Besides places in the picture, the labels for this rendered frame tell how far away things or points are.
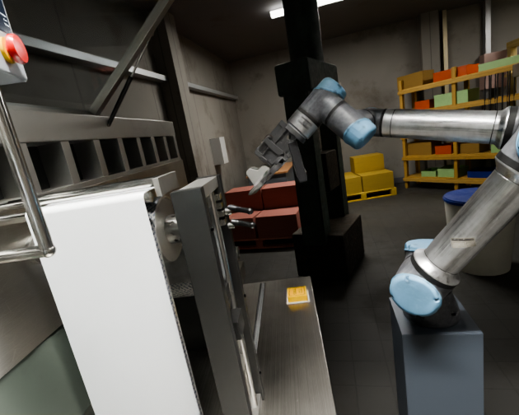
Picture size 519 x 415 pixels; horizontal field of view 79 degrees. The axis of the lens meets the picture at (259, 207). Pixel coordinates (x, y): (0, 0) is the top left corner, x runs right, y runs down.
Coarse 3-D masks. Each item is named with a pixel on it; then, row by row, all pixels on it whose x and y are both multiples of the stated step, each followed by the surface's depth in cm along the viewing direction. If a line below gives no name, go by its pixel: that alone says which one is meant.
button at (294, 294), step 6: (288, 288) 118; (294, 288) 117; (300, 288) 117; (288, 294) 114; (294, 294) 113; (300, 294) 113; (306, 294) 112; (288, 300) 112; (294, 300) 112; (300, 300) 112; (306, 300) 112
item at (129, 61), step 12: (168, 0) 96; (156, 12) 97; (156, 24) 99; (144, 36) 99; (144, 48) 103; (132, 60) 102; (120, 72) 102; (132, 72) 105; (108, 96) 105; (120, 96) 107; (12, 108) 74; (24, 108) 78; (36, 108) 82; (96, 108) 105; (108, 120) 109
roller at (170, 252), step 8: (168, 200) 70; (160, 208) 65; (168, 208) 70; (160, 216) 65; (160, 224) 64; (160, 232) 64; (160, 240) 63; (168, 248) 66; (176, 248) 71; (168, 256) 66; (176, 256) 70
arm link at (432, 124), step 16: (384, 112) 83; (400, 112) 81; (416, 112) 79; (432, 112) 77; (448, 112) 75; (464, 112) 73; (480, 112) 72; (496, 112) 70; (512, 112) 67; (384, 128) 83; (400, 128) 81; (416, 128) 78; (432, 128) 76; (448, 128) 74; (464, 128) 73; (480, 128) 71; (496, 128) 69; (512, 128) 67; (496, 144) 71
